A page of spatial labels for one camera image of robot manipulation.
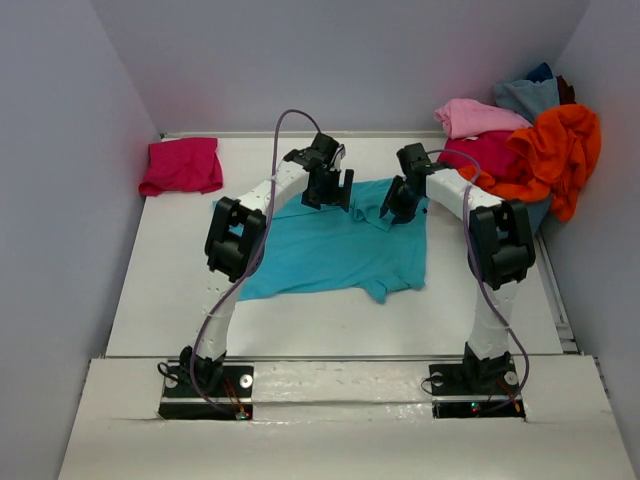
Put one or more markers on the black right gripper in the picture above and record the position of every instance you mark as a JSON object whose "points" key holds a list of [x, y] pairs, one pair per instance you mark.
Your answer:
{"points": [[404, 213]]}

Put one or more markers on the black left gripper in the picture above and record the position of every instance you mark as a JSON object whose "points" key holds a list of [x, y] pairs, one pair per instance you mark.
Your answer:
{"points": [[337, 197]]}

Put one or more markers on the turquoise t-shirt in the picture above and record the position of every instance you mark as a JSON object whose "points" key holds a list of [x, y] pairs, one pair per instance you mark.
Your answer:
{"points": [[309, 251]]}

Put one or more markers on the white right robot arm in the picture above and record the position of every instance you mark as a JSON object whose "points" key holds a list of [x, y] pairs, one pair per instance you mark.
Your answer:
{"points": [[500, 250]]}

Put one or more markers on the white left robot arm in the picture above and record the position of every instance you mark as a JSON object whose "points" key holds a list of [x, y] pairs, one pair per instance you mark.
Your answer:
{"points": [[236, 239]]}

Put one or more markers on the magenta t-shirt in pile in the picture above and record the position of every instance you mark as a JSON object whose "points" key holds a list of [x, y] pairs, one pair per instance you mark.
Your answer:
{"points": [[489, 149]]}

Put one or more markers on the pink t-shirt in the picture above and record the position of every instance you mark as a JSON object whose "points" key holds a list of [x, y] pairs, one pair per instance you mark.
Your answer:
{"points": [[461, 118]]}

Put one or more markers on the slate blue t-shirt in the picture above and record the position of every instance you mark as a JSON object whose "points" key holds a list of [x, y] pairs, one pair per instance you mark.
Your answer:
{"points": [[537, 212]]}

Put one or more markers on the folded magenta t-shirt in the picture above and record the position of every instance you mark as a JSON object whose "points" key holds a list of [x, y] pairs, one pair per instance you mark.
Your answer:
{"points": [[187, 165]]}

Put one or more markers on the orange t-shirt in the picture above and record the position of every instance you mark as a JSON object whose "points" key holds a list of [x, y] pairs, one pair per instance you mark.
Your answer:
{"points": [[553, 159]]}

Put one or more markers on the grey-blue t-shirt at back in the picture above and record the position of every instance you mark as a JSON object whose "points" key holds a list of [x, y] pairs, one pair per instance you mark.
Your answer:
{"points": [[527, 98]]}

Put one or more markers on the dark blue t-shirt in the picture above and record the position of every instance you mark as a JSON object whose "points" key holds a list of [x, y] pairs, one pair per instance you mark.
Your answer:
{"points": [[540, 73]]}

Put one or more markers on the maroon t-shirt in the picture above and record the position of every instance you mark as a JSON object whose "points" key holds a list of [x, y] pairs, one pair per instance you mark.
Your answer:
{"points": [[566, 92]]}

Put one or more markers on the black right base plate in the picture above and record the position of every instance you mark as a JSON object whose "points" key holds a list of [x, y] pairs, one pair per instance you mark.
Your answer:
{"points": [[454, 397]]}

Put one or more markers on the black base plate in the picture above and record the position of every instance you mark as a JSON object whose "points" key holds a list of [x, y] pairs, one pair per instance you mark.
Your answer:
{"points": [[454, 397], [229, 400]]}

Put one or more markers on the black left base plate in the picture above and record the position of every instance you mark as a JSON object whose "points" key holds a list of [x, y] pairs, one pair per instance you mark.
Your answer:
{"points": [[229, 400]]}

